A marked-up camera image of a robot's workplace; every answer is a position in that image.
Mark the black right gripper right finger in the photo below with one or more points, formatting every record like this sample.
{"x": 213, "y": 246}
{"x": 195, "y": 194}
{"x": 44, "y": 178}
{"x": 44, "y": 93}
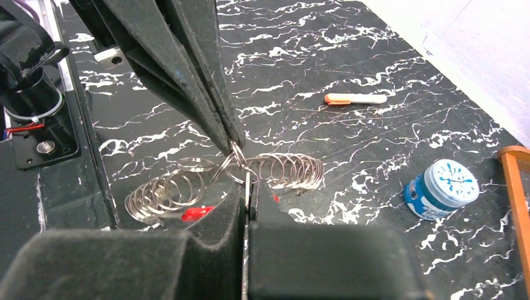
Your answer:
{"x": 290, "y": 260}

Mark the small blue white jar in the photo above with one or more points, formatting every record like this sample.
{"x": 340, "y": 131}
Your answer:
{"x": 444, "y": 187}

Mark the white orange marker pen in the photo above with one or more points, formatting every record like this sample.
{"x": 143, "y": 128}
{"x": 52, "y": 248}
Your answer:
{"x": 341, "y": 99}

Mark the aluminium frame rail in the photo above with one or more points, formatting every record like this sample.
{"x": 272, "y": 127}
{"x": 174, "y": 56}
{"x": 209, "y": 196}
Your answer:
{"x": 51, "y": 20}

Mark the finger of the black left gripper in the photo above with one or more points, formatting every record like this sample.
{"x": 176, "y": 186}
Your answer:
{"x": 139, "y": 29}
{"x": 195, "y": 25}

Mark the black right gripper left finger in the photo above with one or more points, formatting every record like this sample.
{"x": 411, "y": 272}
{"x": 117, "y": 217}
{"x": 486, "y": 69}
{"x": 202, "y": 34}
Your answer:
{"x": 202, "y": 261}

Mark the orange wooden shelf rack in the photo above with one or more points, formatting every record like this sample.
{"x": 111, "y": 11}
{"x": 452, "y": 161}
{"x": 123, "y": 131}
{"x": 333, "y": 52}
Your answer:
{"x": 515, "y": 159}

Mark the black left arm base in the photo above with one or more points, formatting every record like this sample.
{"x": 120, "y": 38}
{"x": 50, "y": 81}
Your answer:
{"x": 32, "y": 94}

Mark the red handled spiked keyring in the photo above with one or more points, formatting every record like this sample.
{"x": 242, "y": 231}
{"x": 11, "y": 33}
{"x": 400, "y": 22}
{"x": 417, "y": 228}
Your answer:
{"x": 180, "y": 194}

